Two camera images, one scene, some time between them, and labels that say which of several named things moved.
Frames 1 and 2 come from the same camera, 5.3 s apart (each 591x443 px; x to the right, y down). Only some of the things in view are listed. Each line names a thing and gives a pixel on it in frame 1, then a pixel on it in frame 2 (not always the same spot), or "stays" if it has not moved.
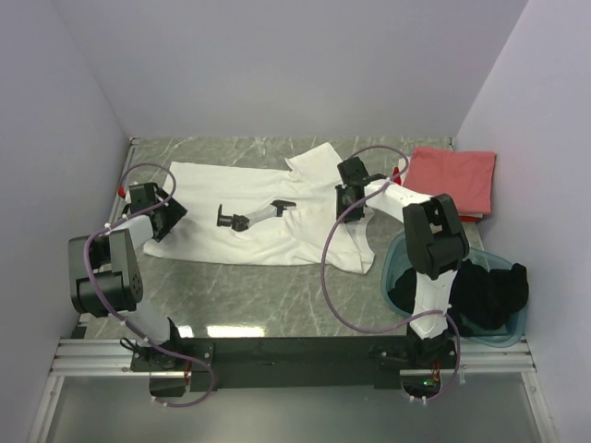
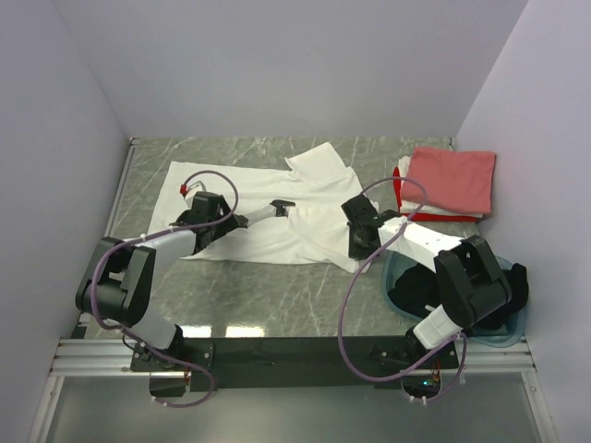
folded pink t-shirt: x=467 y=176 stays
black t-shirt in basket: x=483 y=303 stays
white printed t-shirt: x=284 y=210 stays
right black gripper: x=342 y=190 -> x=355 y=253
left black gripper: x=174 y=213 -> x=225 y=225
